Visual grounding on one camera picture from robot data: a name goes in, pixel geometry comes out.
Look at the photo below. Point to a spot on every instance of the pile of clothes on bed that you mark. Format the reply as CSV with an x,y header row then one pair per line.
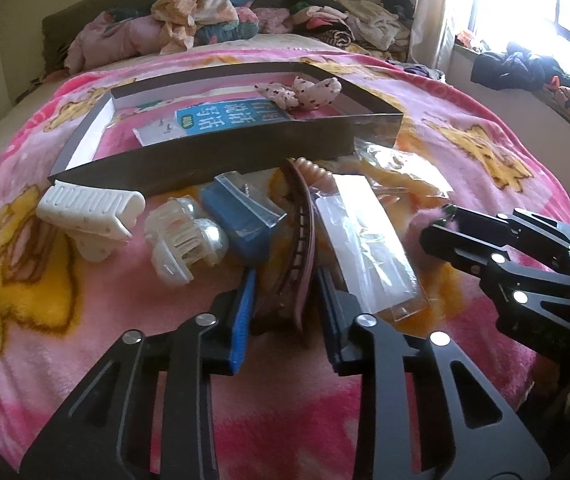
x,y
95,5

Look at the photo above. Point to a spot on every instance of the grey cardboard box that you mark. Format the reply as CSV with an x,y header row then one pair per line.
x,y
215,160

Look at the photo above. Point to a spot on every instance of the yellow item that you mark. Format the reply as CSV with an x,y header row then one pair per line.
x,y
405,170

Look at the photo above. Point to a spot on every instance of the clear hair claw clip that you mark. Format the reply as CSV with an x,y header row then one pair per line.
x,y
185,240

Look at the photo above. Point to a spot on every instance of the clear plastic packet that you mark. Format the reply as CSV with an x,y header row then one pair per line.
x,y
365,240

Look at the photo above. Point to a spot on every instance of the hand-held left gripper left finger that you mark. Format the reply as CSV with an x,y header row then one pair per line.
x,y
242,325

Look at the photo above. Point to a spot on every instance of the yellow patterned cloth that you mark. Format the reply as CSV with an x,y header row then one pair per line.
x,y
190,10

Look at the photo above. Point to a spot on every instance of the blue packaged box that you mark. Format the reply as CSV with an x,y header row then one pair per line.
x,y
240,220

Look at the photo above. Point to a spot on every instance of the pink bear print blanket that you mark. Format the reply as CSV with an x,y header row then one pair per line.
x,y
115,310

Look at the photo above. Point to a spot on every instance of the peach beaded hair clip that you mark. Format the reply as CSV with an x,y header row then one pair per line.
x,y
312,172

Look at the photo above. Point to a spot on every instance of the cream curtain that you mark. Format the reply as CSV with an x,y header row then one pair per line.
x,y
435,20

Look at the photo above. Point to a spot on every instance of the dark clothes on sill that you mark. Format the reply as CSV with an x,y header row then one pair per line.
x,y
510,67

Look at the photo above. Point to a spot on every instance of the white hair claw clip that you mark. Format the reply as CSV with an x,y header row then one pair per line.
x,y
90,210

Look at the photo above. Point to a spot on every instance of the blue printed card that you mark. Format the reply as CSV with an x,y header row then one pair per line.
x,y
215,115

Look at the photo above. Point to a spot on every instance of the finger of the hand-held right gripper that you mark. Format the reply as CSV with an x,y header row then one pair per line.
x,y
465,255
525,227

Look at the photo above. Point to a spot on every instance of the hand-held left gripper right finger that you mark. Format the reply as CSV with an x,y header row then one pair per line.
x,y
326,315

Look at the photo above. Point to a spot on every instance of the brown pink hair clip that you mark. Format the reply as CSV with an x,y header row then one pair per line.
x,y
305,220

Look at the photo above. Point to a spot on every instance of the pink floral quilt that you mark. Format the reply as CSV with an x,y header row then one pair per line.
x,y
115,35

